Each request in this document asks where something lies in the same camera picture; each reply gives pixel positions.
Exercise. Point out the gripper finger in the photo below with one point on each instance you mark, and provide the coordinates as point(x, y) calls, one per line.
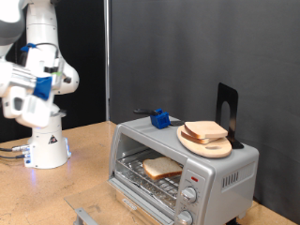
point(60, 112)
point(67, 80)

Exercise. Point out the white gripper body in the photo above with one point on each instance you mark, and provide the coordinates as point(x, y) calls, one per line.
point(34, 112)

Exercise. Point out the white bread slice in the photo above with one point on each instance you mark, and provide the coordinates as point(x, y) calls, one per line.
point(162, 167)

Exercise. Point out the silver oven knob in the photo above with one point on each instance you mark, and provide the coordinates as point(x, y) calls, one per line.
point(189, 194)
point(185, 217)

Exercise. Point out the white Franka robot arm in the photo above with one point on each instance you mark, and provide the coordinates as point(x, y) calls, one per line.
point(47, 150)

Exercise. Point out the wooden toy toast slice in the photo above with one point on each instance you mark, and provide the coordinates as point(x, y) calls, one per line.
point(206, 128)
point(193, 139)

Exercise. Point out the silver toaster oven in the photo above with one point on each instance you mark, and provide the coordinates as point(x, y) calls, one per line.
point(218, 187)

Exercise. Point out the black backdrop curtain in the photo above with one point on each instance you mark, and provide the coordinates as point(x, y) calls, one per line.
point(87, 62)

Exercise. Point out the metal pole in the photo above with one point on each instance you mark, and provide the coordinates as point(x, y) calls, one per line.
point(107, 62)

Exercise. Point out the oval wooden plate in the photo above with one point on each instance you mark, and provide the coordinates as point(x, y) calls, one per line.
point(193, 146)

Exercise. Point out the black metal bookend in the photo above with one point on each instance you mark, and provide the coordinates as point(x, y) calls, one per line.
point(232, 103)

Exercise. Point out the gray backdrop curtain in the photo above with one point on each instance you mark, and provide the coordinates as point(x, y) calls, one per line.
point(250, 47)

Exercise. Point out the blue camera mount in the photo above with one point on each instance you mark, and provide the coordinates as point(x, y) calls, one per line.
point(43, 88)

